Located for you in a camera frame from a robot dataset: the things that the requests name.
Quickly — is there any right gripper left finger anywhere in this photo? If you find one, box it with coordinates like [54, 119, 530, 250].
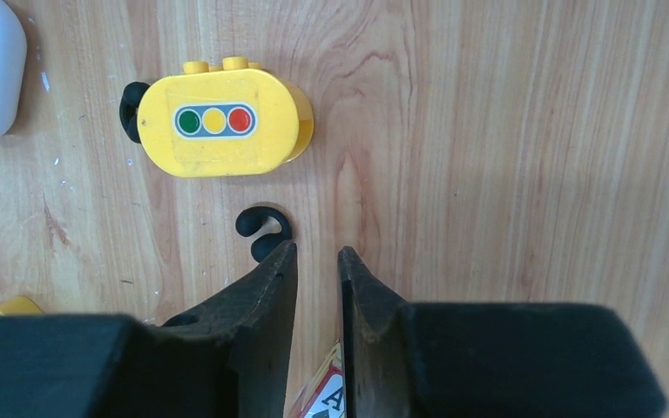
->
[0, 241, 298, 417]

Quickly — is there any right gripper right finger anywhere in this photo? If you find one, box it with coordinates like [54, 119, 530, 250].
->
[338, 246, 667, 417]

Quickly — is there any yellow traffic light block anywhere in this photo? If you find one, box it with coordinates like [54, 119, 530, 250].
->
[137, 57, 314, 178]

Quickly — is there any pink picture card block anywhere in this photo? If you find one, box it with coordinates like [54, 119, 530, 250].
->
[288, 340, 346, 418]

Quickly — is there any yellow triangular toy frame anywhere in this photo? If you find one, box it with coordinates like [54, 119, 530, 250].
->
[0, 296, 44, 316]

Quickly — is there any black earbud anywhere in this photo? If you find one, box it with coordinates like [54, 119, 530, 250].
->
[235, 206, 294, 263]
[118, 81, 150, 144]

